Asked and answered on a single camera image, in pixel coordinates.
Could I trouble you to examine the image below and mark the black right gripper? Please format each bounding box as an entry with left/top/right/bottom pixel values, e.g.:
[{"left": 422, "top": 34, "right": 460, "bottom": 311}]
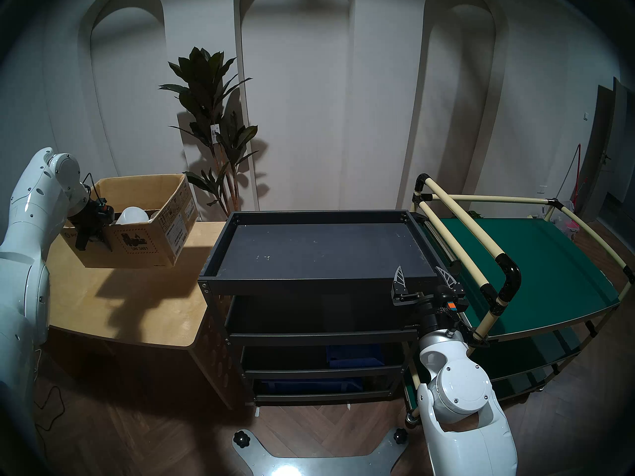
[{"left": 391, "top": 266, "right": 468, "bottom": 309}]

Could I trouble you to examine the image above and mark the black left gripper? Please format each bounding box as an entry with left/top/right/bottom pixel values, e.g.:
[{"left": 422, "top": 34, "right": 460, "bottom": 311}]
[{"left": 68, "top": 198, "right": 114, "bottom": 252}]

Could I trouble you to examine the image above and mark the brown cardboard storage box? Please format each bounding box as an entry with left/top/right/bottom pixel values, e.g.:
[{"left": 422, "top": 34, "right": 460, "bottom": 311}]
[{"left": 62, "top": 174, "right": 199, "bottom": 269}]

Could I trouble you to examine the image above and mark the black metal shelf cart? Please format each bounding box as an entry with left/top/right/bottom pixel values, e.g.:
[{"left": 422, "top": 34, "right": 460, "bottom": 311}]
[{"left": 197, "top": 210, "right": 464, "bottom": 409}]

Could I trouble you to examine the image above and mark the white plastic jug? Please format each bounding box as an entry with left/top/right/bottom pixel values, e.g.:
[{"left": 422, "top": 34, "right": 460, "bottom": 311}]
[{"left": 115, "top": 207, "right": 151, "bottom": 227}]

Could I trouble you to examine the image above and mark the light wooden table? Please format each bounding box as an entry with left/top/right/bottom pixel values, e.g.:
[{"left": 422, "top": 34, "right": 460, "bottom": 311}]
[{"left": 45, "top": 221, "right": 234, "bottom": 411}]

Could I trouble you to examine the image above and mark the blue plastic bin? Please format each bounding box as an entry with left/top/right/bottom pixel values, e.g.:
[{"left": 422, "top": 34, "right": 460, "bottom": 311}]
[{"left": 326, "top": 345, "right": 385, "bottom": 369}]

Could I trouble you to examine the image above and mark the green cart with cream pipes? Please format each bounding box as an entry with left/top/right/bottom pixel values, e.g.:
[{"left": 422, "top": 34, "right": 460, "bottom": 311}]
[{"left": 404, "top": 174, "right": 635, "bottom": 427}]

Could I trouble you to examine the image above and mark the red stick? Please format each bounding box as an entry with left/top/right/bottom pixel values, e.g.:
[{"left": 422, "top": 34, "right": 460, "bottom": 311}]
[{"left": 571, "top": 144, "right": 587, "bottom": 208}]

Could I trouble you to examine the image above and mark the tall dark green plant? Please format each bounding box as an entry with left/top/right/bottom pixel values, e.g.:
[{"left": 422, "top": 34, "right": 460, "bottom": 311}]
[{"left": 160, "top": 47, "right": 260, "bottom": 218}]

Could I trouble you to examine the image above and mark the dark grey door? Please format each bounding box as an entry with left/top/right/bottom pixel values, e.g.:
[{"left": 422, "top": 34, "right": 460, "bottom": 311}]
[{"left": 580, "top": 77, "right": 635, "bottom": 219}]

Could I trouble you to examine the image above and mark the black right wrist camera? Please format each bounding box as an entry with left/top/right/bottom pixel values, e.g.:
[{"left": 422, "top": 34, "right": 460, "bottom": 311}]
[{"left": 436, "top": 288, "right": 460, "bottom": 315}]

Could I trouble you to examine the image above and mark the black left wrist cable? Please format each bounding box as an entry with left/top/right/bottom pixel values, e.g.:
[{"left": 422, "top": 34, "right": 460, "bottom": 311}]
[{"left": 82, "top": 173, "right": 108, "bottom": 204}]

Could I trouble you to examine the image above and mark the black floor cable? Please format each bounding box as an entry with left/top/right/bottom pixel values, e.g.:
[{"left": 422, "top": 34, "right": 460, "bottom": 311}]
[{"left": 32, "top": 351, "right": 66, "bottom": 432}]

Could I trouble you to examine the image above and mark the grey metal robot base plate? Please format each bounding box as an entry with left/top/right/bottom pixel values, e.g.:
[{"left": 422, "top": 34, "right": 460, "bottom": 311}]
[{"left": 232, "top": 428, "right": 410, "bottom": 476}]

